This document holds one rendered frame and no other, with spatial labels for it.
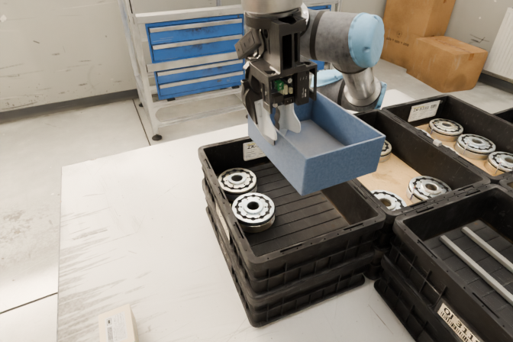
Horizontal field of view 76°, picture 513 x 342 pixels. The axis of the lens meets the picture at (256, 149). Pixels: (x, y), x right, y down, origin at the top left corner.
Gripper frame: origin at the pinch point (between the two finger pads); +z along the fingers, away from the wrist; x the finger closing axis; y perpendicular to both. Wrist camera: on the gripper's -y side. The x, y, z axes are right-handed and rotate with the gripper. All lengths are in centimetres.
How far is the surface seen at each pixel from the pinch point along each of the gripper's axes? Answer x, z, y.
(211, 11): 47, 24, -196
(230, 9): 62, 26, -196
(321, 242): 4.2, 20.1, 9.1
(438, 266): 19.8, 21.7, 21.7
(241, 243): -9.3, 18.8, 3.5
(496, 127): 79, 29, -8
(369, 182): 32.5, 32.6, -9.4
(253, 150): 6.9, 24.4, -29.1
